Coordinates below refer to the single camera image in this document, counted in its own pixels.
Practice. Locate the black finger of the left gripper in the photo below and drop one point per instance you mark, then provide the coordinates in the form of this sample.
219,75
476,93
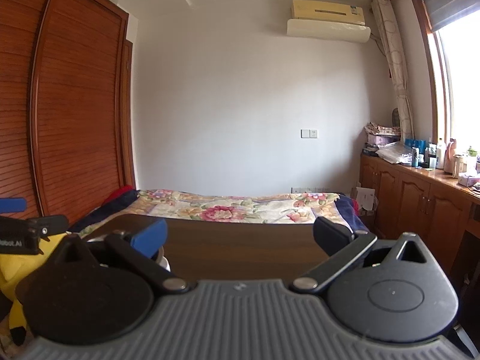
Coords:
48,226

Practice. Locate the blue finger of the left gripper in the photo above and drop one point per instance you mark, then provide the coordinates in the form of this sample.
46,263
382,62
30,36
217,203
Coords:
12,205

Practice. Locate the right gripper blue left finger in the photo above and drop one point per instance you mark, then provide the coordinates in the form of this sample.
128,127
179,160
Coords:
123,256

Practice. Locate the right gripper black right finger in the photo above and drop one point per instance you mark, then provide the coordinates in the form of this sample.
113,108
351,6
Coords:
344,248

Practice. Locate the large steel bowl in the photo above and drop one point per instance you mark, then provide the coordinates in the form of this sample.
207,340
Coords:
161,256

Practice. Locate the yellow plush toy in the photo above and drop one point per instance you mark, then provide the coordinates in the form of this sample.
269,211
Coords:
15,268

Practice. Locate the white paper box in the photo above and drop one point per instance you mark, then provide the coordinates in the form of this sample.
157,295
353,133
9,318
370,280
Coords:
366,200

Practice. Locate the red and navy pillows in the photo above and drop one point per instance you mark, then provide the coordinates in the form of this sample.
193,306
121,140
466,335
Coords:
116,202

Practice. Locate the floral bedspread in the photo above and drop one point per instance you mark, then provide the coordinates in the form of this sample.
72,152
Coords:
284,208

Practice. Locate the wooden low cabinet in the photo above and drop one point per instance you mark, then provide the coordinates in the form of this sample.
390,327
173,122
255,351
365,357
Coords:
429,203

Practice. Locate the clear plastic bag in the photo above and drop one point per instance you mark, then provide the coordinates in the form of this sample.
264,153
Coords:
396,153

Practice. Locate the stack of folded cloths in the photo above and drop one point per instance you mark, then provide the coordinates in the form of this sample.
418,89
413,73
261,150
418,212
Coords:
378,136

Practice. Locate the blue tube bottle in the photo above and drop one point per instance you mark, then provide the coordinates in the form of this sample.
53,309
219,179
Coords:
415,157

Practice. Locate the wooden louvered wardrobe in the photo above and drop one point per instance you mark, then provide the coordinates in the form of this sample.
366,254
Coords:
65,113

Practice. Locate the pink bottle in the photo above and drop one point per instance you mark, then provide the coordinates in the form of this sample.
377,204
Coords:
449,160

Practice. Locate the patterned curtain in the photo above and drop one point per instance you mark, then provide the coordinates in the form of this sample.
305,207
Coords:
389,32

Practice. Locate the wall outlet strip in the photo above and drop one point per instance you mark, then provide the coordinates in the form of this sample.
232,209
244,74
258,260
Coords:
309,190

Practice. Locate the wall light switch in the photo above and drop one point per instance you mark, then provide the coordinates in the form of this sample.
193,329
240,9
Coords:
308,134

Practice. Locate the wall air conditioner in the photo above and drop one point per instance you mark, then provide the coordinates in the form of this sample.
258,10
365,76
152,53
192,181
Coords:
329,21

